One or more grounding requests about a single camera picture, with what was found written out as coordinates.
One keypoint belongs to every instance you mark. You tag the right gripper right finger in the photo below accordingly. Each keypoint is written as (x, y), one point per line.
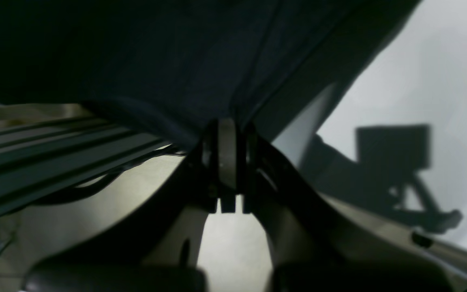
(356, 226)

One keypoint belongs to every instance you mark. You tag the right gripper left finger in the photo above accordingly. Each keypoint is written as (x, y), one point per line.
(156, 247)

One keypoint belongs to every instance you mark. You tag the black t-shirt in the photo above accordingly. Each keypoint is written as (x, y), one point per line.
(168, 67)

